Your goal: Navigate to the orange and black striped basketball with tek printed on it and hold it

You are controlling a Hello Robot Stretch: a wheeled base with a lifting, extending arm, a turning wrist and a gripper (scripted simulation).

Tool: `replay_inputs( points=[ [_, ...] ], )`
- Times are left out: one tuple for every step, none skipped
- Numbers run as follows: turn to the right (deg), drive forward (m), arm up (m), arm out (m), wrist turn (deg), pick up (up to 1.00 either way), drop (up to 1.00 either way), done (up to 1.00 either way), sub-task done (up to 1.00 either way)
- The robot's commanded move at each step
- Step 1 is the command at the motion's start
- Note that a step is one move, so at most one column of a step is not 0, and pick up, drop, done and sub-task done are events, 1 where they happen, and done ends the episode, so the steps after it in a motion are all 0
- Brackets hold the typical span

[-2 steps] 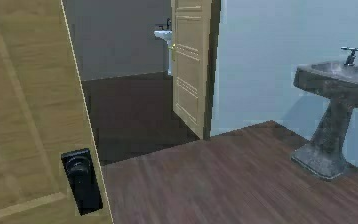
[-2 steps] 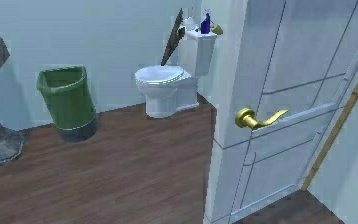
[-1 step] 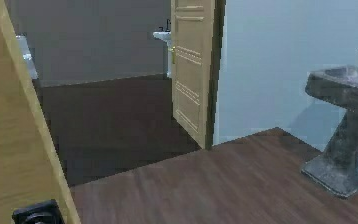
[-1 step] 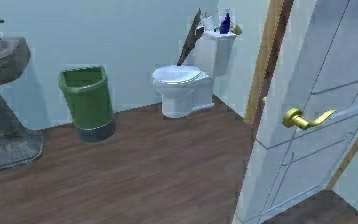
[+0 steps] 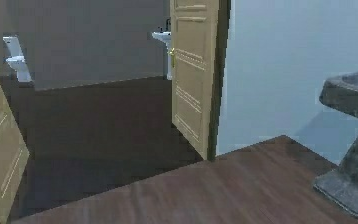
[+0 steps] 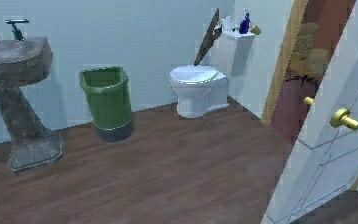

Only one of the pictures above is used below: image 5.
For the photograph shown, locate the beige panelled room door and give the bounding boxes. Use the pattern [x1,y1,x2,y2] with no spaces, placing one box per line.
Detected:
[0,71,31,224]
[169,0,232,162]

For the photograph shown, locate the black sink faucet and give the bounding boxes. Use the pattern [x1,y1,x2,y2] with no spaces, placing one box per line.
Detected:
[158,17,172,33]

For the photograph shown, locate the white toilet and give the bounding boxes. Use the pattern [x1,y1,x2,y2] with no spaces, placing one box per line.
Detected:
[2,35,33,83]

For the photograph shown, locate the gold door handle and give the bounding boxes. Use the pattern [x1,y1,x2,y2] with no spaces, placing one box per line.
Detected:
[167,47,177,69]

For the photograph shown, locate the white pedestal sink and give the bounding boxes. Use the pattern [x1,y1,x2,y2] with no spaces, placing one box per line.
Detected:
[151,30,173,81]

